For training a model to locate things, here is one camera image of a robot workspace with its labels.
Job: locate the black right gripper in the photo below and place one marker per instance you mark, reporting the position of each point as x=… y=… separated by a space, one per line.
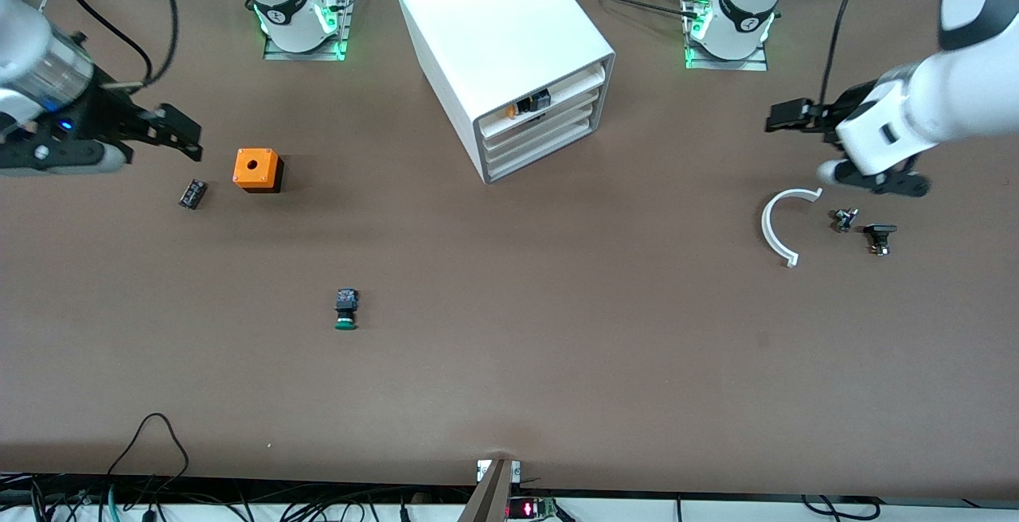
x=102 y=114

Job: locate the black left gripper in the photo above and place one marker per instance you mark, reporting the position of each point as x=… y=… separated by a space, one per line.
x=847 y=109

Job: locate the green mushroom push button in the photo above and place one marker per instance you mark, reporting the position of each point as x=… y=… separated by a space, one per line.
x=346 y=303

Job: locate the white plastic drawer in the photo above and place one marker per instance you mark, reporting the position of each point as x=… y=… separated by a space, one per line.
x=575 y=86
x=525 y=146

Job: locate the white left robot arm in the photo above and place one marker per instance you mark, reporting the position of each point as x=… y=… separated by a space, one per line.
x=971 y=92

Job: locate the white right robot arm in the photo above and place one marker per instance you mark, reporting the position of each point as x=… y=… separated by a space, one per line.
x=294 y=13

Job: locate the white drawer cabinet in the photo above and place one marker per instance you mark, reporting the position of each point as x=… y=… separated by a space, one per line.
x=493 y=21

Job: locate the small black contact block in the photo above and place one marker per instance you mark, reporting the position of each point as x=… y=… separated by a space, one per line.
x=193 y=194

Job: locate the orange box with hole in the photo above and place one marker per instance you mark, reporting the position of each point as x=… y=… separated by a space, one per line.
x=255 y=165

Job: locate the white curved plastic arc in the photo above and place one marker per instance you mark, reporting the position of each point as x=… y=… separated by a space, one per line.
x=766 y=229

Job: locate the black and blue contact block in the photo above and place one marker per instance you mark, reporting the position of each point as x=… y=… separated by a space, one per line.
x=540 y=100

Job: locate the device with red display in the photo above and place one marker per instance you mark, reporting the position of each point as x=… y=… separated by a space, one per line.
x=525 y=508

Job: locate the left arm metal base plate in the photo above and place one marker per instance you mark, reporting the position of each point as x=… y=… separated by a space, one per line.
x=728 y=65

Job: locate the small metal switch part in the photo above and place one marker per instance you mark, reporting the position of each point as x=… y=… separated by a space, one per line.
x=844 y=220

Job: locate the small black switch part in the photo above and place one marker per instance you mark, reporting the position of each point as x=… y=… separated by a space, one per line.
x=880 y=231

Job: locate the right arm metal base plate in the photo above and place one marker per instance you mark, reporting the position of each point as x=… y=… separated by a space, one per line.
x=306 y=56

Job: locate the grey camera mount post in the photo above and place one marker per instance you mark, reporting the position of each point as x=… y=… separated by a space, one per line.
x=489 y=498

